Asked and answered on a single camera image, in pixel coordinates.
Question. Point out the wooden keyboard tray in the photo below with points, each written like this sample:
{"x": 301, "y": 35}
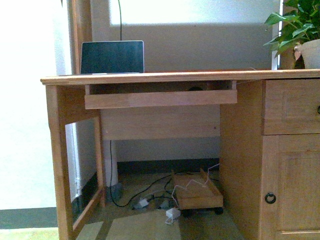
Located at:
{"x": 160, "y": 94}

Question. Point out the wooden desk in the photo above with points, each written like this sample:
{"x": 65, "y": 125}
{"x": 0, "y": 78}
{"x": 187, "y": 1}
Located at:
{"x": 240, "y": 126}

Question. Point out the wooden rolling stand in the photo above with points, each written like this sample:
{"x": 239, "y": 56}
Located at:
{"x": 196, "y": 192}

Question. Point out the grey laptop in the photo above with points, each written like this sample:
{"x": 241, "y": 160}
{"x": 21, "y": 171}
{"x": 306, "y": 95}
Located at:
{"x": 112, "y": 57}

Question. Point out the white power adapter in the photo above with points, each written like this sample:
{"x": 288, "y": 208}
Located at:
{"x": 173, "y": 213}

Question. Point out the wooden desk drawer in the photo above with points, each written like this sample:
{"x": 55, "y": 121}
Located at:
{"x": 291, "y": 107}

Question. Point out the wooden cabinet door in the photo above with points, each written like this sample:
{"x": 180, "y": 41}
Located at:
{"x": 291, "y": 170}

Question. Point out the white plant pot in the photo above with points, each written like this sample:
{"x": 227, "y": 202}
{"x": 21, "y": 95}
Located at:
{"x": 310, "y": 52}

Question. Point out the green potted plant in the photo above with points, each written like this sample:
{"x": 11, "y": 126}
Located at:
{"x": 299, "y": 26}

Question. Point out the black ring door handle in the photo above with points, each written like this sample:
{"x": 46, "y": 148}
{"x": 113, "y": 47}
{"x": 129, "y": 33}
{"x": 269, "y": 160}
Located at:
{"x": 270, "y": 198}

